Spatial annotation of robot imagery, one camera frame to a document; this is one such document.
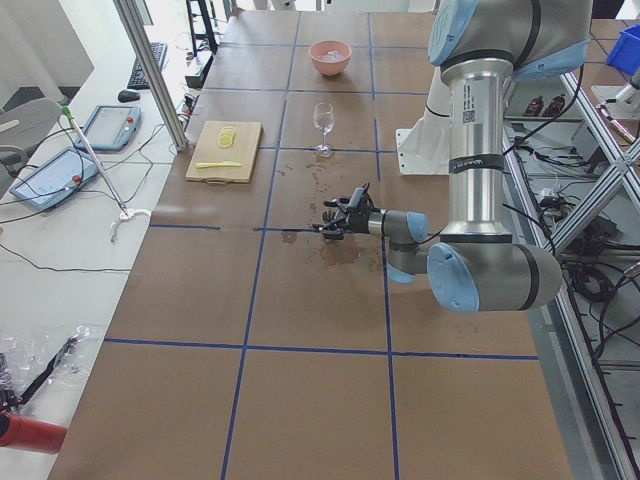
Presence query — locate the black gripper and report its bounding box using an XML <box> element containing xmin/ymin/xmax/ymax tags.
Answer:
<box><xmin>312</xmin><ymin>196</ymin><xmax>372</xmax><ymax>240</ymax></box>

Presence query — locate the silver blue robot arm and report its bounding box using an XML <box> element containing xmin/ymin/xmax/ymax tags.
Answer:
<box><xmin>317</xmin><ymin>1</ymin><xmax>592</xmax><ymax>312</ymax></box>

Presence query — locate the clear wine glass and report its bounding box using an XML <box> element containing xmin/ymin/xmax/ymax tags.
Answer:
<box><xmin>313</xmin><ymin>102</ymin><xmax>335</xmax><ymax>157</ymax></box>

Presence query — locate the pile of clear ice cubes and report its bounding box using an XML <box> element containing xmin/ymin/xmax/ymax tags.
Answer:
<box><xmin>317</xmin><ymin>50</ymin><xmax>345</xmax><ymax>63</ymax></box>

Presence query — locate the bamboo cutting board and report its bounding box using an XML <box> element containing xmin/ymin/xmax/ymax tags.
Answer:
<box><xmin>185</xmin><ymin>121</ymin><xmax>262</xmax><ymax>184</ymax></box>

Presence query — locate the yellow plastic knife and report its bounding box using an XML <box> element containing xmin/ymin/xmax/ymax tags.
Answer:
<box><xmin>195</xmin><ymin>161</ymin><xmax>243</xmax><ymax>169</ymax></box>

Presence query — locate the pink plastic bowl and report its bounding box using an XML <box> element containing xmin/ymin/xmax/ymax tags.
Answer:
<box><xmin>308</xmin><ymin>40</ymin><xmax>352</xmax><ymax>76</ymax></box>

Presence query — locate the black keyboard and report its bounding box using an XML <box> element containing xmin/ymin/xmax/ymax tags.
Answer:
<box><xmin>126</xmin><ymin>41</ymin><xmax>169</xmax><ymax>91</ymax></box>

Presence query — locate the teach pendant far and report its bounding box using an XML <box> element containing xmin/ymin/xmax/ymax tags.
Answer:
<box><xmin>82</xmin><ymin>105</ymin><xmax>142</xmax><ymax>153</ymax></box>

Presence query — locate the teach pendant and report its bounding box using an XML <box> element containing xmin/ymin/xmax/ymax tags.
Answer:
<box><xmin>82</xmin><ymin>105</ymin><xmax>142</xmax><ymax>153</ymax></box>
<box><xmin>9</xmin><ymin>147</ymin><xmax>98</xmax><ymax>212</ymax></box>

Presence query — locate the black computer mouse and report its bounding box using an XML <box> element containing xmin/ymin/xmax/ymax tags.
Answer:
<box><xmin>117</xmin><ymin>90</ymin><xmax>140</xmax><ymax>103</ymax></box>

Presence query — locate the teach pendant near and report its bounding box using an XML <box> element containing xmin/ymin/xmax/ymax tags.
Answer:
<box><xmin>9</xmin><ymin>147</ymin><xmax>98</xmax><ymax>212</ymax></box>

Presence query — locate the blue storage bin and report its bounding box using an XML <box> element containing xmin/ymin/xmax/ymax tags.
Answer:
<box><xmin>606</xmin><ymin>24</ymin><xmax>640</xmax><ymax>75</ymax></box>

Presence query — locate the red fire extinguisher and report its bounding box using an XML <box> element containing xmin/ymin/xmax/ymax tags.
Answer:
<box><xmin>1</xmin><ymin>413</ymin><xmax>67</xmax><ymax>454</ymax></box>

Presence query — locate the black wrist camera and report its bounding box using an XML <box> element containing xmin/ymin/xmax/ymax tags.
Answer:
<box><xmin>348</xmin><ymin>183</ymin><xmax>370</xmax><ymax>210</ymax></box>

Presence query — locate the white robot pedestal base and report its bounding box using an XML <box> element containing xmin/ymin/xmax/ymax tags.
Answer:
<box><xmin>396</xmin><ymin>67</ymin><xmax>451</xmax><ymax>176</ymax></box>

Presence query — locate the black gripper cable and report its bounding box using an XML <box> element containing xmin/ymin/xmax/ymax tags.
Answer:
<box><xmin>424</xmin><ymin>202</ymin><xmax>559</xmax><ymax>256</ymax></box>

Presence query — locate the aluminium frame post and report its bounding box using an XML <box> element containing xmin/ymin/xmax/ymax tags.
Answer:
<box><xmin>113</xmin><ymin>0</ymin><xmax>188</xmax><ymax>152</ymax></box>

